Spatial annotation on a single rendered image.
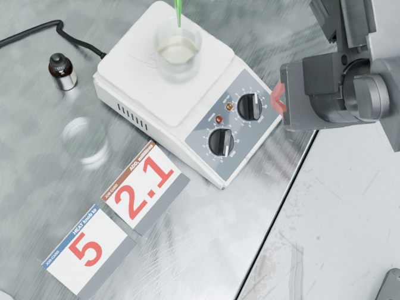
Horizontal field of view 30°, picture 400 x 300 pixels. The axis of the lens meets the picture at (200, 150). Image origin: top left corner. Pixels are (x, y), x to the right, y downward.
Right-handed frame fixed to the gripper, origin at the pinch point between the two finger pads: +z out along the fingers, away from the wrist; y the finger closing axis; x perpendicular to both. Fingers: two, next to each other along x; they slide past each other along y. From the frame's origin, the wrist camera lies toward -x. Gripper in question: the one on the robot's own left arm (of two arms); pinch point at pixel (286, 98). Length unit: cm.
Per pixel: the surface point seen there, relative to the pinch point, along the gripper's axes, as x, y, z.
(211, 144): 4.5, 5.7, 7.9
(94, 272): 18.3, 19.3, 13.5
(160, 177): 8.1, 10.4, 12.9
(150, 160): 5.9, 11.6, 12.4
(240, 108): 0.6, 1.6, 7.9
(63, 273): 17.8, 23.0, 12.9
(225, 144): 4.6, 4.5, 6.6
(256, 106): 0.6, 0.2, 6.6
